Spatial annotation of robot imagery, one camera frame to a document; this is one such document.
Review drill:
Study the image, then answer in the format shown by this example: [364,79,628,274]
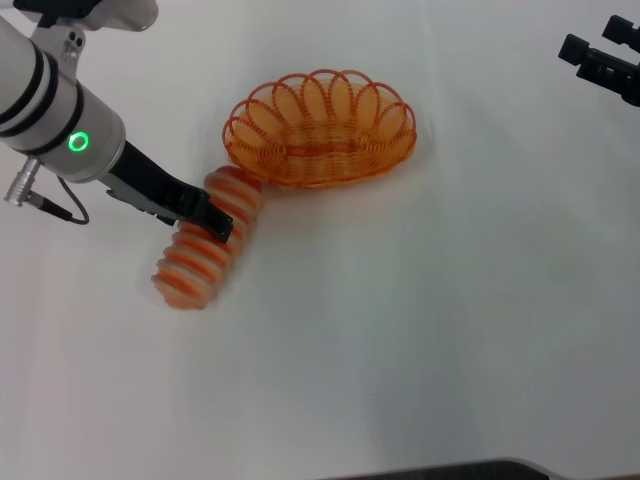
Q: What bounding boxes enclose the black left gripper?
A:
[102,139,236,246]

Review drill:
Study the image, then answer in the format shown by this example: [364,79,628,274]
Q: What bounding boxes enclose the orange striped toy bread loaf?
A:
[149,166,266,312]

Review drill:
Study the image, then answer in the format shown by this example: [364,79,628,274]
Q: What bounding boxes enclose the orange plastic wire basket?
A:
[222,68,418,191]

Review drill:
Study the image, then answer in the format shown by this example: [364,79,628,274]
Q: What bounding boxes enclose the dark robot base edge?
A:
[319,457,571,480]

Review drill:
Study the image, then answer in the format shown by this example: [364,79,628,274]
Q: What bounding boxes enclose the left arm cable with plug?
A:
[3,156,91,226]

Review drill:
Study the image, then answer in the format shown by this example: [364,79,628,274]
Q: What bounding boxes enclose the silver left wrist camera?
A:
[13,0,160,35]

